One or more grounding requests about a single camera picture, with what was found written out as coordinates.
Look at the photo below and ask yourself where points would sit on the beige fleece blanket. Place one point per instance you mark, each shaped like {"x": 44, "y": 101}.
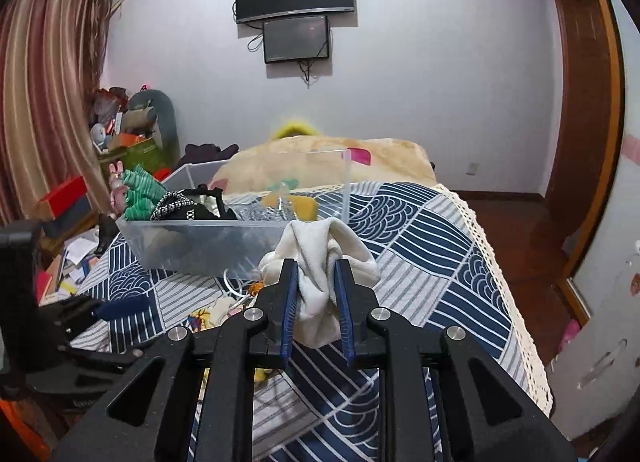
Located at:
{"x": 380, "y": 162}

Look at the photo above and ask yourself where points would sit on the red box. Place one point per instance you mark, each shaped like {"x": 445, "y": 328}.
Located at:
{"x": 62, "y": 194}

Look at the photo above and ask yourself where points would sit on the green striped socks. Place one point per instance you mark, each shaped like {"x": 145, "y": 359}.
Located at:
{"x": 139, "y": 194}

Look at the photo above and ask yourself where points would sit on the wooden door frame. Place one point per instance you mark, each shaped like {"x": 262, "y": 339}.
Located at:
{"x": 580, "y": 92}

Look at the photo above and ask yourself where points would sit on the orange cloth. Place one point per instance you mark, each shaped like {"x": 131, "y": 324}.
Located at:
{"x": 20, "y": 432}

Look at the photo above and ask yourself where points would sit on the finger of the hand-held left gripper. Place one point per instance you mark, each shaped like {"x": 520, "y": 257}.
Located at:
{"x": 107, "y": 361}
{"x": 120, "y": 307}

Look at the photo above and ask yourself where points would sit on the clear plastic storage box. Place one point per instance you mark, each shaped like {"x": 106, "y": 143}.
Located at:
{"x": 210, "y": 247}

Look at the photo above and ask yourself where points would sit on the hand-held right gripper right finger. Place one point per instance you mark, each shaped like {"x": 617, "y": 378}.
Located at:
{"x": 345, "y": 314}

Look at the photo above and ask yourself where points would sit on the pink rabbit toy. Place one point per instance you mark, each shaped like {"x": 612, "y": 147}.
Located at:
{"x": 118, "y": 187}

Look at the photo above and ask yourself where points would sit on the dark brown plush toy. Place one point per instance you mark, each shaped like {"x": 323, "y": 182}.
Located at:
{"x": 207, "y": 152}

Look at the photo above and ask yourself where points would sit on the small black wall monitor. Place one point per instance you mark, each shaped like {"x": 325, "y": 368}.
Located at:
{"x": 296, "y": 40}

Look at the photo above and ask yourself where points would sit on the white wall socket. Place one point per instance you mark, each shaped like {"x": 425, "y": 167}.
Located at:
{"x": 472, "y": 168}

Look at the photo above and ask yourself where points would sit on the black cloth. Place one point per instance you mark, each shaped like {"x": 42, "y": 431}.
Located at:
{"x": 210, "y": 209}

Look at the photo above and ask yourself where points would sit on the pile of papers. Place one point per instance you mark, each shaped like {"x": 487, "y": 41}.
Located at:
{"x": 75, "y": 262}

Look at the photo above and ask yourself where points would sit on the white panel with slots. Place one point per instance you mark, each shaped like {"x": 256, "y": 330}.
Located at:
{"x": 605, "y": 342}

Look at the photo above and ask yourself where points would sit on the yellow plush toy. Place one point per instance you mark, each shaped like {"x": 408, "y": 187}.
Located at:
{"x": 295, "y": 128}

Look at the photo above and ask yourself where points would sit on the blue white patterned bedspread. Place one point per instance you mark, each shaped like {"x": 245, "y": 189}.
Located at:
{"x": 440, "y": 262}

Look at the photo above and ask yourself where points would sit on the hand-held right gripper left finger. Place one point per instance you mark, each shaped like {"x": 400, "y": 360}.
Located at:
{"x": 289, "y": 314}

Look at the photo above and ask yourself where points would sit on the striped brown curtain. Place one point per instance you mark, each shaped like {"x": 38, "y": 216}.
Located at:
{"x": 45, "y": 92}

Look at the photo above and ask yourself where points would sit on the green cardboard box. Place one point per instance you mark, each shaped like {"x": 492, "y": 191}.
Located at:
{"x": 132, "y": 152}

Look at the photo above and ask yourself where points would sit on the black white patterned sock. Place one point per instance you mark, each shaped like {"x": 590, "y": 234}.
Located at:
{"x": 172, "y": 207}

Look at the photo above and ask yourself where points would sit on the yellow printed soft item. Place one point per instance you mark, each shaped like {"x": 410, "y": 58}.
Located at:
{"x": 215, "y": 314}

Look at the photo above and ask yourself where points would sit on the grey curved cushion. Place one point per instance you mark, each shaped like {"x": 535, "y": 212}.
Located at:
{"x": 162, "y": 117}

